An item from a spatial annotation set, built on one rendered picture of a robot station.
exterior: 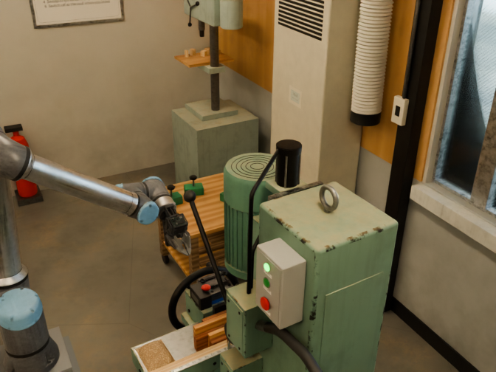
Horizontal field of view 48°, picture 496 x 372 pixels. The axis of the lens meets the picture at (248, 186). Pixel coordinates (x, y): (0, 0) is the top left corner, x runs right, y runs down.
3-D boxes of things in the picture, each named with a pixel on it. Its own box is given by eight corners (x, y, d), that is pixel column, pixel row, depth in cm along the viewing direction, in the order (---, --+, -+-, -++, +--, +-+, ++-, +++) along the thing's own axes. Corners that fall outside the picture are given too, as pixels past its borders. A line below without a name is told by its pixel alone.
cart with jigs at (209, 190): (245, 235, 386) (246, 150, 355) (289, 280, 342) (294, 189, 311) (156, 260, 358) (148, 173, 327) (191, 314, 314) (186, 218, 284)
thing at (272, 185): (291, 197, 140) (294, 135, 132) (309, 211, 134) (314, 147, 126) (264, 205, 137) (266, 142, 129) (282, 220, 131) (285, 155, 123)
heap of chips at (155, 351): (161, 339, 172) (160, 332, 171) (178, 365, 163) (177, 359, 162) (135, 349, 169) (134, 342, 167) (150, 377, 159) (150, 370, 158)
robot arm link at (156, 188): (136, 191, 228) (157, 190, 234) (147, 213, 221) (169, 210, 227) (142, 175, 222) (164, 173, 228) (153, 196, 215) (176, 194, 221)
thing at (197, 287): (220, 279, 189) (220, 266, 186) (236, 297, 181) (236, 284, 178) (185, 291, 183) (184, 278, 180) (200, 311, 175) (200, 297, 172)
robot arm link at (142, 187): (123, 191, 208) (153, 189, 215) (111, 179, 216) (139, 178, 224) (120, 214, 211) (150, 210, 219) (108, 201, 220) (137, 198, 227)
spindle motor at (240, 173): (265, 239, 169) (267, 146, 154) (298, 270, 156) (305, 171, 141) (213, 257, 161) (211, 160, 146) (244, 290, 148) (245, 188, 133)
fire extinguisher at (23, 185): (39, 190, 439) (25, 119, 410) (43, 201, 424) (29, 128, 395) (15, 195, 431) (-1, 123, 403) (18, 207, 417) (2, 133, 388)
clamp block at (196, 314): (223, 297, 195) (222, 276, 190) (242, 319, 185) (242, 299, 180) (184, 311, 188) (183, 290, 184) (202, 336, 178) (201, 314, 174)
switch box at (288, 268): (277, 294, 127) (280, 236, 119) (302, 320, 119) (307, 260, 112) (254, 303, 124) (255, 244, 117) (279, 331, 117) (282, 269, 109)
